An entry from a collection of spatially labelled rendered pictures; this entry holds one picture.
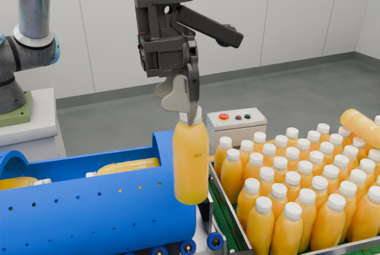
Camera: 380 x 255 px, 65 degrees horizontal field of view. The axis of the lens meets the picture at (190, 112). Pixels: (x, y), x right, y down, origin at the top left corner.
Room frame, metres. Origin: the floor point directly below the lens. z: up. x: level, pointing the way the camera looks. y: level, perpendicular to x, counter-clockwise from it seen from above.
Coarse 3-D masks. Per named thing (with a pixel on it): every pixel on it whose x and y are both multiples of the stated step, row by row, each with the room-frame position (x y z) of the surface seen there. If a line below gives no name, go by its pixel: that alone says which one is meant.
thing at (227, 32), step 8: (184, 8) 0.45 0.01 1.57; (176, 16) 0.45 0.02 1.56; (184, 16) 0.45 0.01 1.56; (192, 16) 0.45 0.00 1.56; (200, 16) 0.45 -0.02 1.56; (184, 24) 0.45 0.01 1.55; (192, 24) 0.45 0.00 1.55; (200, 24) 0.45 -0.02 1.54; (208, 24) 0.46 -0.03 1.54; (216, 24) 0.46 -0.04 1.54; (224, 24) 0.49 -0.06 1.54; (200, 32) 0.46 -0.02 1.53; (208, 32) 0.46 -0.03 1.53; (216, 32) 0.46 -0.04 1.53; (224, 32) 0.46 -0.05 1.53; (232, 32) 0.47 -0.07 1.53; (216, 40) 0.48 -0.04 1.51; (224, 40) 0.46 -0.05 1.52; (232, 40) 0.47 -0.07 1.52; (240, 40) 0.47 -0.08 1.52
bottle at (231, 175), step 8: (224, 160) 0.75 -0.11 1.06; (224, 168) 0.73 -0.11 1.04; (232, 168) 0.72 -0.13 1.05; (240, 168) 0.73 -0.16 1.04; (224, 176) 0.73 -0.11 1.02; (232, 176) 0.72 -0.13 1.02; (240, 176) 0.73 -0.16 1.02; (224, 184) 0.72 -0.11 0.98; (232, 184) 0.72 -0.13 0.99; (240, 184) 0.73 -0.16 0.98; (232, 192) 0.72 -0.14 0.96; (232, 200) 0.72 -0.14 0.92
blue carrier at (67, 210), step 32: (0, 160) 0.53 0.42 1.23; (64, 160) 0.67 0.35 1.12; (96, 160) 0.69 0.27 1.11; (128, 160) 0.72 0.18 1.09; (160, 160) 0.73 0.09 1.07; (0, 192) 0.45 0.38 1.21; (32, 192) 0.46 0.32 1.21; (64, 192) 0.46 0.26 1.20; (96, 192) 0.47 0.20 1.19; (128, 192) 0.48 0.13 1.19; (160, 192) 0.49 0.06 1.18; (0, 224) 0.41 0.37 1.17; (32, 224) 0.42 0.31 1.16; (64, 224) 0.42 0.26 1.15; (96, 224) 0.43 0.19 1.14; (128, 224) 0.45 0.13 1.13; (160, 224) 0.46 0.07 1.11; (192, 224) 0.47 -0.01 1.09
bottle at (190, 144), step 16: (176, 128) 0.45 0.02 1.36; (192, 128) 0.44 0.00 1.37; (176, 144) 0.44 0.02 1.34; (192, 144) 0.43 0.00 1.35; (208, 144) 0.45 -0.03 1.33; (176, 160) 0.44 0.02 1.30; (192, 160) 0.43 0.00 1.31; (208, 160) 0.45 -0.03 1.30; (176, 176) 0.44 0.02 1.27; (192, 176) 0.42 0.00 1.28; (208, 176) 0.45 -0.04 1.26; (176, 192) 0.43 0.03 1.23; (192, 192) 0.42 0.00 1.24
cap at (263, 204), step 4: (264, 196) 0.56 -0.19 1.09; (256, 200) 0.55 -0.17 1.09; (260, 200) 0.55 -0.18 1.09; (264, 200) 0.55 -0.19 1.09; (268, 200) 0.55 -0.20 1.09; (256, 204) 0.54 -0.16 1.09; (260, 204) 0.54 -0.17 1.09; (264, 204) 0.54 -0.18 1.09; (268, 204) 0.54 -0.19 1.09; (260, 208) 0.53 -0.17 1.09; (264, 208) 0.53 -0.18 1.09; (268, 208) 0.53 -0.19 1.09; (264, 212) 0.53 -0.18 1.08
